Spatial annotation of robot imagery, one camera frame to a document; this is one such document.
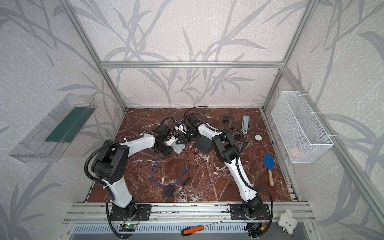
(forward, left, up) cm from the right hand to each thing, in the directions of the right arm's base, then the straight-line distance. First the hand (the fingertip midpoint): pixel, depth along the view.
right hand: (178, 139), depth 101 cm
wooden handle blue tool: (-16, -58, -2) cm, 60 cm away
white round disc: (+1, -55, 0) cm, 55 cm away
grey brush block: (+7, -46, +4) cm, 47 cm away
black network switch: (-4, -17, 0) cm, 18 cm away
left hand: (-5, +4, +1) cm, 7 cm away
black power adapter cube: (-33, +2, 0) cm, 33 cm away
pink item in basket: (-20, -62, +20) cm, 68 cm away
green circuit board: (-49, +20, -2) cm, 53 cm away
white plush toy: (-47, -55, +4) cm, 72 cm away
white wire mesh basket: (-21, -59, +34) cm, 71 cm away
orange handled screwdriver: (-50, -10, +3) cm, 51 cm away
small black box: (+19, -35, -2) cm, 40 cm away
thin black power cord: (-27, -8, 0) cm, 28 cm away
